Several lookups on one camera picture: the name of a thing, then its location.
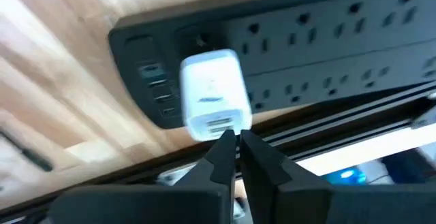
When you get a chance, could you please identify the black flat power strip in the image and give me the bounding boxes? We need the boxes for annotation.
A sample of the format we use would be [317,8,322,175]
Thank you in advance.
[108,0,436,130]

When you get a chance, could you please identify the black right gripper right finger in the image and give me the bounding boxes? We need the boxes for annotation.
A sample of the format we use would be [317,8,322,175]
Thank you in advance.
[240,129,436,224]

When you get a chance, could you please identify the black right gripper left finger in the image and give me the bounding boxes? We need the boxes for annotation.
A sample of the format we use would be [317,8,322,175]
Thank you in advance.
[49,129,238,224]

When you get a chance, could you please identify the white USB wall charger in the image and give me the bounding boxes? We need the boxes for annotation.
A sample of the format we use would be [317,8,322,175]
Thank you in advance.
[178,48,254,143]

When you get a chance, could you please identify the black USB cable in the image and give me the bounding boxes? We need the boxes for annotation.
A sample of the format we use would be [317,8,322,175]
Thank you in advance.
[0,128,55,172]

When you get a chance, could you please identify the blue lit device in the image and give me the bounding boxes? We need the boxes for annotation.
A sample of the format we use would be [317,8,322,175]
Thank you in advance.
[325,167,368,186]

